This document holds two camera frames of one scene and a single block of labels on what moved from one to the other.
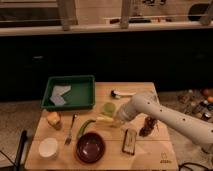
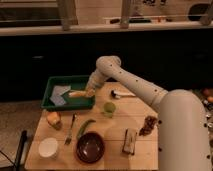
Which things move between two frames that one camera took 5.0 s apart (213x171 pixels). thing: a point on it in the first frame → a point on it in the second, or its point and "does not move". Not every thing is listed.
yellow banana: (105, 119) → (78, 94)
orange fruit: (54, 119) does not move
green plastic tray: (81, 96) does not move
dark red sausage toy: (149, 124) does not move
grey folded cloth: (58, 92) does not move
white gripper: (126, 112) → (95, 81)
